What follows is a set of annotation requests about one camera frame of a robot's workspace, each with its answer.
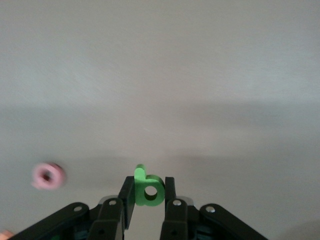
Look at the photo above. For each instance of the brown table mat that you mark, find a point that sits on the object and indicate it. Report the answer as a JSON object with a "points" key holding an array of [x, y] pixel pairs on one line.
{"points": [[160, 62]]}

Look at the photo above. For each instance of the orange foam letter m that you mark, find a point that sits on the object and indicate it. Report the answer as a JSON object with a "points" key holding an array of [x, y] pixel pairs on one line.
{"points": [[5, 235]]}

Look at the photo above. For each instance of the green foam letter p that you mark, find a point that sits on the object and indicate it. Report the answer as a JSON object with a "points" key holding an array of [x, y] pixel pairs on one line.
{"points": [[141, 185]]}

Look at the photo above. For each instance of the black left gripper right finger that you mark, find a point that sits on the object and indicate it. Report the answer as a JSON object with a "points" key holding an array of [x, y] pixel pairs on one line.
{"points": [[177, 220]]}

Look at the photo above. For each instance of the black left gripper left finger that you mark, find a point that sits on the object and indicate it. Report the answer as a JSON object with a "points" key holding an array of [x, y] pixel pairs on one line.
{"points": [[107, 220]]}

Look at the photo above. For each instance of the pink foam letter G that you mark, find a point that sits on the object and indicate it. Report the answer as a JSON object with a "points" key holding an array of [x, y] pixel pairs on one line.
{"points": [[53, 181]]}

